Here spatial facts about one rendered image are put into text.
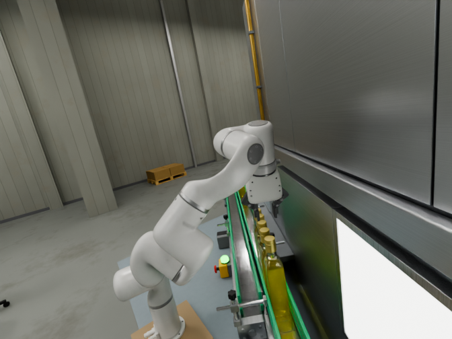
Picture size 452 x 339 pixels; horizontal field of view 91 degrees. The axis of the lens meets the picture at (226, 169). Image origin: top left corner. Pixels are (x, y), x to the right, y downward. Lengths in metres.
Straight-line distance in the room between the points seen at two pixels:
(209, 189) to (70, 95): 5.28
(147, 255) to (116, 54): 7.85
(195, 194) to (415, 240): 0.38
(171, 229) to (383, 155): 0.42
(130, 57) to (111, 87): 1.17
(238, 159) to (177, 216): 0.19
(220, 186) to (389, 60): 0.35
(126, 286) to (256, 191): 0.48
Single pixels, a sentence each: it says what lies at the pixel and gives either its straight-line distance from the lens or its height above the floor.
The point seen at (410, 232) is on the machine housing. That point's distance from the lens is 0.39.
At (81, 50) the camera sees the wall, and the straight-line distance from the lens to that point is 8.18.
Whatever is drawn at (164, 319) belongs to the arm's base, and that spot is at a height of 0.87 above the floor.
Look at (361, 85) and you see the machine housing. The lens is 0.45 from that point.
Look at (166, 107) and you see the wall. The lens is 8.27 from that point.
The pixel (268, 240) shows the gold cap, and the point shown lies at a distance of 0.74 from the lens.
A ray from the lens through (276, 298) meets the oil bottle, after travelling 0.85.
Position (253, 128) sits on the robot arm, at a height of 1.52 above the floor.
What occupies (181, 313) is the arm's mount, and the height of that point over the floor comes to 0.77.
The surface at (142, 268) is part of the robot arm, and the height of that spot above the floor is 1.21.
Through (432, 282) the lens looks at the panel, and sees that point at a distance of 0.39.
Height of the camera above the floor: 1.55
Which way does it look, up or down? 13 degrees down
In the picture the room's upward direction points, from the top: 10 degrees counter-clockwise
